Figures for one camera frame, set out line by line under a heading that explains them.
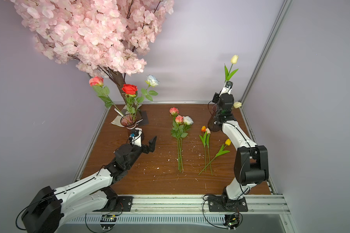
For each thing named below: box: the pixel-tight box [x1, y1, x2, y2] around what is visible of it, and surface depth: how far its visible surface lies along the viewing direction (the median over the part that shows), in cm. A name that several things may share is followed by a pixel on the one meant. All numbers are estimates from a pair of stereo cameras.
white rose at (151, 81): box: [140, 74, 160, 101], surface depth 79 cm
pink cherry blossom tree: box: [10, 0, 175, 104], surface depth 50 cm
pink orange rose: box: [88, 76, 124, 117], surface depth 78 cm
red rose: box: [121, 83, 145, 122], surface depth 80 cm
